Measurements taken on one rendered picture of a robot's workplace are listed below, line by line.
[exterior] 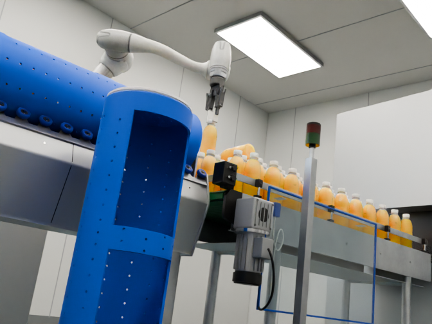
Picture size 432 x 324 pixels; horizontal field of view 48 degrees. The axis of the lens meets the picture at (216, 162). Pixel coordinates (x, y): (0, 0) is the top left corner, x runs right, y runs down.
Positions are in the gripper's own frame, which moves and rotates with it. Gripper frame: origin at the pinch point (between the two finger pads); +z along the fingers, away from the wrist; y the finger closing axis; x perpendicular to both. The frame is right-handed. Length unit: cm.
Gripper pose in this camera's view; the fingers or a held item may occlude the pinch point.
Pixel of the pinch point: (212, 116)
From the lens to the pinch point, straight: 241.6
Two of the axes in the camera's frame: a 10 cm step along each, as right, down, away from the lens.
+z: -1.3, 9.5, -2.8
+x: 7.6, 2.8, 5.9
